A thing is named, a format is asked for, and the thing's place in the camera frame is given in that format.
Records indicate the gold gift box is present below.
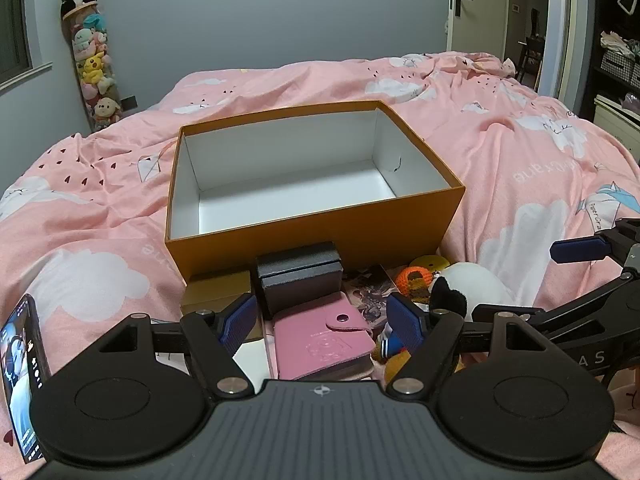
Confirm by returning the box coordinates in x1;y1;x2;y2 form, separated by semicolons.
180;269;266;342

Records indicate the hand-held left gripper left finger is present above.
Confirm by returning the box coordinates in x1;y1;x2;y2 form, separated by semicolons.
97;292;258;401

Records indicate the white plush with black ears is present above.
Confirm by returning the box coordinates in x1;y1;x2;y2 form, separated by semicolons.
427;261;512;322

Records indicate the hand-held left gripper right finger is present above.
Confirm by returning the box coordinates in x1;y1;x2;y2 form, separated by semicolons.
385;292;548;403

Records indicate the white door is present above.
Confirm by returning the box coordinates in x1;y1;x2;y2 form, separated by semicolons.
447;0;512;59

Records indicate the black smartphone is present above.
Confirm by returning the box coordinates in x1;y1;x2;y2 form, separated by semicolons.
0;294;52;464

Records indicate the checkered storage basket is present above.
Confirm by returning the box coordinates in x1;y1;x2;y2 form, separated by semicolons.
600;50;640;89

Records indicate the clear tube of plush toys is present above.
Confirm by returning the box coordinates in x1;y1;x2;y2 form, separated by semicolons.
62;2;124;134

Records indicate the white paper sheet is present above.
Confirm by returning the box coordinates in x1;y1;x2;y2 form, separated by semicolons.
232;339;274;394

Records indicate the dark wooden chair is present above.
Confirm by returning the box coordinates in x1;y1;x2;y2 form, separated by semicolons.
517;36;547;79

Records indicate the yellow and blue plush toy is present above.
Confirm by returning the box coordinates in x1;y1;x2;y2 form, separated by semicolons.
371;322;466;386

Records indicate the orange crocheted toy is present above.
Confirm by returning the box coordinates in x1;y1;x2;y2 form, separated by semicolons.
395;266;434;304

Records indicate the pink printed blanket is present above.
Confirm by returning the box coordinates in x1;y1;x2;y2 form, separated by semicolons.
0;51;640;480

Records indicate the black gift box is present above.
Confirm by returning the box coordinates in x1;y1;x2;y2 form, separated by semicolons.
256;241;344;321

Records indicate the white storage box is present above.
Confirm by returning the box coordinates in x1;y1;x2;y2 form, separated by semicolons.
592;94;640;157

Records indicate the pink snap wallet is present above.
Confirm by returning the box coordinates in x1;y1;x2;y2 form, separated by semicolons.
272;304;375;381

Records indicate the orange cardboard box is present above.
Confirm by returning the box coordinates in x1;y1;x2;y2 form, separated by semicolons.
165;100;467;286

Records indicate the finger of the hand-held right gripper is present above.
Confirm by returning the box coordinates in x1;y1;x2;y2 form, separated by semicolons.
470;271;638;333
550;217;640;266

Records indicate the dark window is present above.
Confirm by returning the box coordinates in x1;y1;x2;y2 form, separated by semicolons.
0;0;34;75

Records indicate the illustrated picture card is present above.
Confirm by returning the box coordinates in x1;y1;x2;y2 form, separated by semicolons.
342;264;401;326

